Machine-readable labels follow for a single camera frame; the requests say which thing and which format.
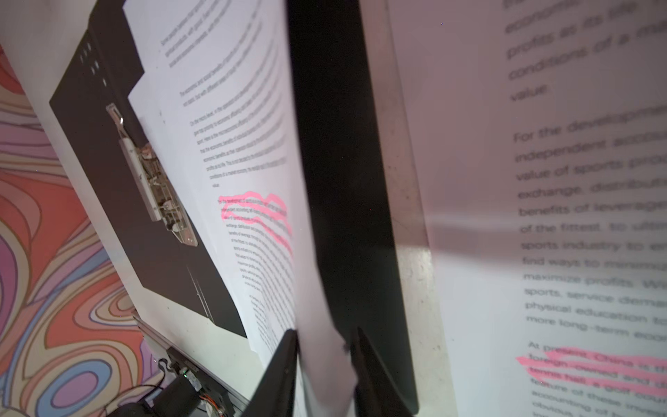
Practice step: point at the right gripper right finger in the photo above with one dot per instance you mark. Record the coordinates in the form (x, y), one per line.
(375, 394)

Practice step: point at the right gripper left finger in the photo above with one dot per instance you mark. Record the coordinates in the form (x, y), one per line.
(275, 394)

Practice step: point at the printed paper sheet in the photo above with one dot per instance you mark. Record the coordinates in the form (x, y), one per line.
(539, 137)
(221, 79)

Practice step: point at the white folder black inside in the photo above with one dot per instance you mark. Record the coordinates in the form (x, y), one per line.
(107, 118)

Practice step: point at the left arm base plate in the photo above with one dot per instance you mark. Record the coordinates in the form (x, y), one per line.
(217, 397)

